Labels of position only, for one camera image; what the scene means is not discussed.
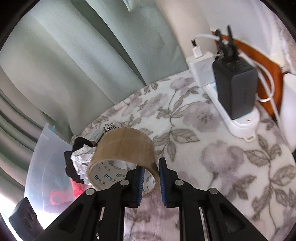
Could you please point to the clear plastic storage bin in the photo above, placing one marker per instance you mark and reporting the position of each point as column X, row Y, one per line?
column 46, row 173

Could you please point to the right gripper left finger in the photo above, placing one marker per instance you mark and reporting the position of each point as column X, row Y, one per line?
column 133, row 195

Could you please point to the black charger brick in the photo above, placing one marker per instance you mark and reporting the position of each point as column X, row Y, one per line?
column 236, row 86

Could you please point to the red hair claw clip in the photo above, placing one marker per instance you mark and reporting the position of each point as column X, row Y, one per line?
column 57, row 197

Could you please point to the green curtain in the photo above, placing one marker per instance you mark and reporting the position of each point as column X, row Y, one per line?
column 67, row 62

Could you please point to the floral white blanket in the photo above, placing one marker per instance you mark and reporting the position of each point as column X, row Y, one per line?
column 258, row 177

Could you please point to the pink rubber bands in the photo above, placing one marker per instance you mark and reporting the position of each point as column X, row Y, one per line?
column 77, row 188

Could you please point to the black cloth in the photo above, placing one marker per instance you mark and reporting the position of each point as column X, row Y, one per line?
column 70, row 170

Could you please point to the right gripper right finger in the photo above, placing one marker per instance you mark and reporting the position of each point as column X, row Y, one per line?
column 169, row 184

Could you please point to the white box at right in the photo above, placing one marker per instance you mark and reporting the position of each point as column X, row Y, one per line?
column 288, row 110

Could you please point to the white charger adapter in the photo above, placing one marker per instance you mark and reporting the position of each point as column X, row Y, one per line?
column 200, row 65

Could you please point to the leopard print hair accessory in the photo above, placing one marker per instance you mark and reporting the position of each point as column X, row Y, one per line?
column 108, row 127

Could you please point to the brown packing tape roll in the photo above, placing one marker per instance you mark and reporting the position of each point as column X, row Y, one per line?
column 121, row 150

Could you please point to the medicine box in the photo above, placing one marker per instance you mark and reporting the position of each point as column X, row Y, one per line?
column 96, row 136

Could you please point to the crumpled white paper ball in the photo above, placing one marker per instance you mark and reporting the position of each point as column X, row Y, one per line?
column 81, row 158

